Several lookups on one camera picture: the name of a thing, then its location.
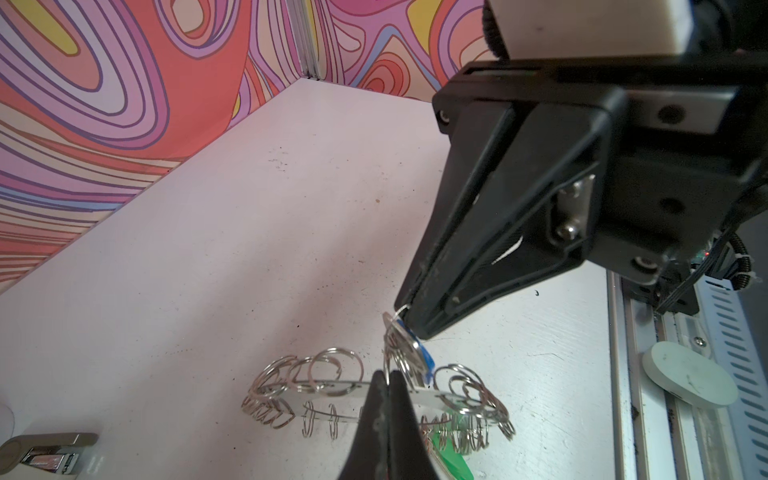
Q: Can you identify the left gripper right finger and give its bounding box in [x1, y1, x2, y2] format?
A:
[388, 374, 438, 480]

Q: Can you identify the white oval puck on rail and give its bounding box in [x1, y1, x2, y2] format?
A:
[641, 341, 739, 409]

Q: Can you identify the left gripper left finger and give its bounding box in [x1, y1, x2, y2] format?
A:
[338, 370, 389, 480]

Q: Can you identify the green key tag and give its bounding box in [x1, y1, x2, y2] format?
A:
[431, 432, 475, 480]

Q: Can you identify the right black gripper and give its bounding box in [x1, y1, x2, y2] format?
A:
[407, 53, 767, 339]

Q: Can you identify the metal disc key ring holder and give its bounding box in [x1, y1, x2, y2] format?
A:
[240, 347, 517, 455]

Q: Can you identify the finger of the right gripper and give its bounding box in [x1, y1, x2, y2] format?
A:
[392, 98, 523, 328]

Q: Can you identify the small grey stapler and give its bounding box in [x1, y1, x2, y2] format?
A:
[1, 432, 99, 479]

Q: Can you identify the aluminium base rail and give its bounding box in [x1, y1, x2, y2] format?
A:
[607, 273, 767, 479]

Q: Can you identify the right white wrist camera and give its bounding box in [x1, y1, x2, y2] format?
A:
[490, 0, 694, 60]

